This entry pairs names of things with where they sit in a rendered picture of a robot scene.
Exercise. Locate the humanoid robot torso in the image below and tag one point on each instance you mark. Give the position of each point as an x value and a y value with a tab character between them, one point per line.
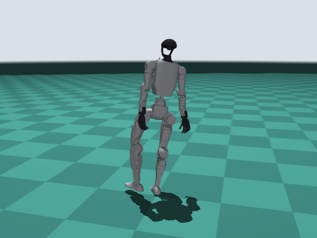
164	78

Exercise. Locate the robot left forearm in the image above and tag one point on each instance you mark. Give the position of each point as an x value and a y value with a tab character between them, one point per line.
143	97

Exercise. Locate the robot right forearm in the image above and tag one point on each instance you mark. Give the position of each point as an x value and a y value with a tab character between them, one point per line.
182	105

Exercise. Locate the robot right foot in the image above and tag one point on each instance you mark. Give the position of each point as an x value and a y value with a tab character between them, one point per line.
155	190

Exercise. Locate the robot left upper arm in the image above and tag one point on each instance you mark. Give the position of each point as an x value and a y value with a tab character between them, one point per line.
149	66

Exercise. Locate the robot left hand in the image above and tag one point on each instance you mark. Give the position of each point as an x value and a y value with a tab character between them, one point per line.
141	120

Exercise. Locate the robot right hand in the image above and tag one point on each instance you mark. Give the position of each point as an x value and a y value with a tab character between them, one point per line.
185	123

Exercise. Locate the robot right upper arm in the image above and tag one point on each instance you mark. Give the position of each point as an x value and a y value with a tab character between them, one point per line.
181	81

